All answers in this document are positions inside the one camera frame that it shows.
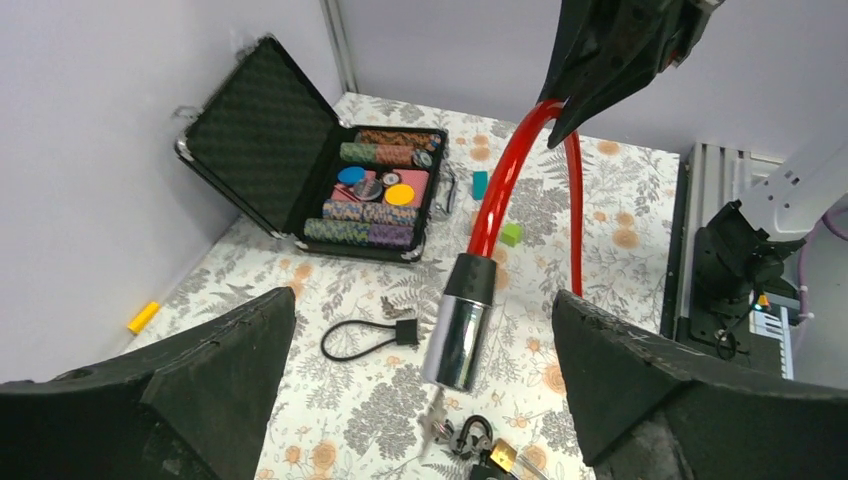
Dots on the yellow cylinder block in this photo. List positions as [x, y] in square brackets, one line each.
[143, 318]

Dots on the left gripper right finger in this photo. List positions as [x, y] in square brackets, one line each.
[645, 407]

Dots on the red cable lock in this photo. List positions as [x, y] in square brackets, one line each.
[463, 316]

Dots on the yellow poker chip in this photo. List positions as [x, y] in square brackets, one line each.
[399, 195]

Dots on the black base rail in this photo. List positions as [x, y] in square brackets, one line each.
[724, 295]

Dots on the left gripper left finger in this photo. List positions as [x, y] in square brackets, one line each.
[195, 405]

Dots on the black poker chip case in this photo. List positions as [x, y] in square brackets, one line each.
[269, 142]

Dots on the black padlock with keys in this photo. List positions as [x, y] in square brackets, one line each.
[471, 444]

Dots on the blue poker chip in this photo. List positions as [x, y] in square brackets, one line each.
[349, 176]

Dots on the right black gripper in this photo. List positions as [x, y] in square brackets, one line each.
[606, 50]

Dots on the teal block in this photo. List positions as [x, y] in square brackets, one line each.
[480, 180]

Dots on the green cube block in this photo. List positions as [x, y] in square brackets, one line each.
[511, 234]

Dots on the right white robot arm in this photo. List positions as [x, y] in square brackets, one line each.
[787, 205]

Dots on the brass padlock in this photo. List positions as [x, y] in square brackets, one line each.
[513, 462]

